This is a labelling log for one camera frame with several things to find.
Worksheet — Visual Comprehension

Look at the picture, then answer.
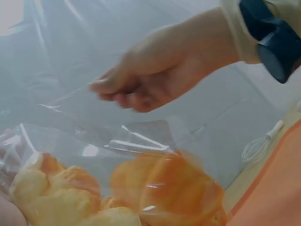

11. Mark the person's left hand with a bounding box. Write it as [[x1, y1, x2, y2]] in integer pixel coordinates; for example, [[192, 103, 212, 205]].
[[0, 128, 29, 226]]

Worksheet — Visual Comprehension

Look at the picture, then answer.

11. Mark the person's right hand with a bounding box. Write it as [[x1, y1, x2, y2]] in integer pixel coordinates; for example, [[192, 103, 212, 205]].
[[89, 7, 218, 113]]

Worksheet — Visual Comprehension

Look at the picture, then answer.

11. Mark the clear plastic bag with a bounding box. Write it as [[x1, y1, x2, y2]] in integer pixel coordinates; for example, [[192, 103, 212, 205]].
[[0, 82, 228, 226]]

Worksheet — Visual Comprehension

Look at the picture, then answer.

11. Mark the person's right forearm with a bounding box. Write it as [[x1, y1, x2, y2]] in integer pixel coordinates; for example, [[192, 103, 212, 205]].
[[208, 0, 301, 73]]

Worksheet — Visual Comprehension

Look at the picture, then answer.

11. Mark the pale yellow lumpy bread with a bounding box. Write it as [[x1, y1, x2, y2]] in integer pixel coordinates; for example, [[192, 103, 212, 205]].
[[9, 151, 102, 226]]

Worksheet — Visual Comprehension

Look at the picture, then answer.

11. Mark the golden brown croissant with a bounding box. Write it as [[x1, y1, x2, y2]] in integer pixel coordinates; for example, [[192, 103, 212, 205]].
[[110, 149, 228, 226]]

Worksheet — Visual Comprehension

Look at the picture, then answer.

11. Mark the small pale yellow bread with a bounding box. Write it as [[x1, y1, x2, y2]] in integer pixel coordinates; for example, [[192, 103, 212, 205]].
[[82, 195, 142, 226]]

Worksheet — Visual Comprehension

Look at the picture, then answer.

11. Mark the white whisk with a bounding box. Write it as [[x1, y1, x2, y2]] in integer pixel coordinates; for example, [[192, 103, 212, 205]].
[[241, 120, 285, 163]]

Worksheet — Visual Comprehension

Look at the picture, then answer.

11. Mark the black wrist band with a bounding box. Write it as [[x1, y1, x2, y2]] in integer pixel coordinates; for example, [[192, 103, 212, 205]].
[[238, 0, 301, 85]]

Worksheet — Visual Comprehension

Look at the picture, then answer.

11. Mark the person's body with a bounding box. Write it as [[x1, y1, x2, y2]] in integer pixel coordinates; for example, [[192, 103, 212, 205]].
[[225, 118, 301, 226]]

